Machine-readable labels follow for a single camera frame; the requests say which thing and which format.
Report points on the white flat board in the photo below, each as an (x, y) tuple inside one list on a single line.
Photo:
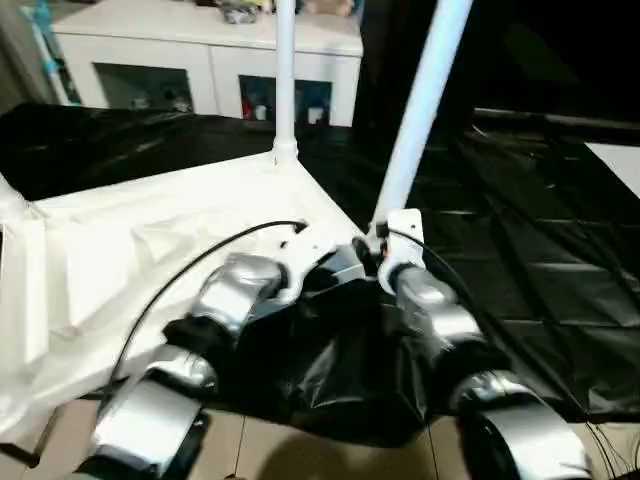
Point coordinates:
[(617, 165)]

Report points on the grey patterned object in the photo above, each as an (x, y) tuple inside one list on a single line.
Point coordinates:
[(242, 15)]

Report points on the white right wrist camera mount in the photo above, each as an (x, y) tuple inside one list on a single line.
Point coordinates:
[(407, 225)]

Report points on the red bottle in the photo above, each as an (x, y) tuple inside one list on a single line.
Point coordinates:
[(248, 106)]

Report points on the pink soft toy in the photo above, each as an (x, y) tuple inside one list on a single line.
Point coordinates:
[(330, 6)]

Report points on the white plastic table leg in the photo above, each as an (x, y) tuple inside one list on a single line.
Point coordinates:
[(425, 100), (286, 75), (11, 200)]

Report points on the black metal rail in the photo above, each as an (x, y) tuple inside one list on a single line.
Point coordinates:
[(575, 120)]

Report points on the white candle cup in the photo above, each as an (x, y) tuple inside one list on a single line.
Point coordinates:
[(314, 115)]

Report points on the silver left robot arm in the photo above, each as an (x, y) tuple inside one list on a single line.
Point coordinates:
[(235, 290)]

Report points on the white sideboard cabinet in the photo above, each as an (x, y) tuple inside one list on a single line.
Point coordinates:
[(200, 40)]

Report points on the white plastic table top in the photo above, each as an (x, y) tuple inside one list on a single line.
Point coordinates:
[(150, 210)]

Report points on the black white patterned figurine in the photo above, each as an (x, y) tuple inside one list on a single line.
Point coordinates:
[(179, 97)]

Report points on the small white cup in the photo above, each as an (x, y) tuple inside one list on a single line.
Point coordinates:
[(261, 112)]

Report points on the black metal stand bar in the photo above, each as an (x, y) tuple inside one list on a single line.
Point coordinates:
[(20, 454)]

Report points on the black mat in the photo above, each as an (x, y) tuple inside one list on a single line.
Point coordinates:
[(525, 250)]

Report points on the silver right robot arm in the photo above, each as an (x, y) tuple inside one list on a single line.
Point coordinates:
[(430, 295)]

